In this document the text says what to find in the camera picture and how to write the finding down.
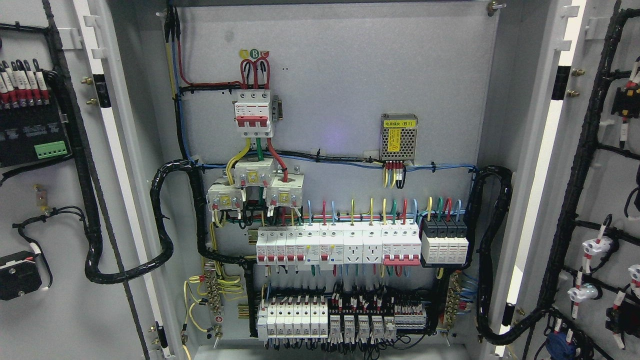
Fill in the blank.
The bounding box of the grey cabinet door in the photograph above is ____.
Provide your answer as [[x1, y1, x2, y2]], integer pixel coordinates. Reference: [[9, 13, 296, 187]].
[[468, 0, 639, 360], [1, 0, 164, 360]]

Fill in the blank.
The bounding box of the white current transformer cluster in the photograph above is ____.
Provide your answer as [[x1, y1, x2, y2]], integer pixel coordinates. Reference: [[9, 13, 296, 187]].
[[206, 158, 304, 212]]

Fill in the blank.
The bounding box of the metal mesh power supply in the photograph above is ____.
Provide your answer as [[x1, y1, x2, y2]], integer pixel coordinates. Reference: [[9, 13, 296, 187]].
[[379, 112, 418, 162]]

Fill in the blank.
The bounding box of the white socket and breaker row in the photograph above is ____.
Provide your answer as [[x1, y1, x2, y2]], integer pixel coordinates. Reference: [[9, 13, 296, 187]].
[[255, 220, 422, 271]]

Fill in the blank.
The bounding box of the white red main breaker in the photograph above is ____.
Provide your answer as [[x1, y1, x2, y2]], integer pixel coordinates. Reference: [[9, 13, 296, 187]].
[[233, 89, 282, 138]]

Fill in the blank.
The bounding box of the black white surge protector block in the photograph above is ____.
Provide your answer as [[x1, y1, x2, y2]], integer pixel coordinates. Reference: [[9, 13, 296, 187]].
[[420, 218, 469, 267]]

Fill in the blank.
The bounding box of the lower relay terminal row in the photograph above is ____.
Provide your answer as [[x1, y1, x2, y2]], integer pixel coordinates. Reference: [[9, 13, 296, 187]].
[[255, 284, 428, 352]]

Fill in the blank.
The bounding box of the brass ground terminal bar left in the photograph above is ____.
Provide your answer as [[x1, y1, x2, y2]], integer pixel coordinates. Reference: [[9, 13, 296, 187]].
[[203, 260, 224, 349]]

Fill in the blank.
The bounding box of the brass ground terminal bar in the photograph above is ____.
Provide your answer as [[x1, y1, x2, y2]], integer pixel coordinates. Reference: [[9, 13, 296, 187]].
[[203, 260, 224, 349], [442, 270, 462, 332]]

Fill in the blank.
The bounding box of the brass ground terminal bar right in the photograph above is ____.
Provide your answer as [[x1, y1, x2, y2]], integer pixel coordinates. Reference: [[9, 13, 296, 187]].
[[442, 270, 462, 332]]

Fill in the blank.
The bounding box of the black digital power meter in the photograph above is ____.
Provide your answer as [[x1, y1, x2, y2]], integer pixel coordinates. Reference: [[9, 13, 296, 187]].
[[0, 103, 71, 167]]

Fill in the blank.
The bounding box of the black corrugated cable conduit left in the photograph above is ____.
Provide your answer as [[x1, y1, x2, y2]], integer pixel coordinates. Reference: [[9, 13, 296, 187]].
[[85, 159, 258, 338]]

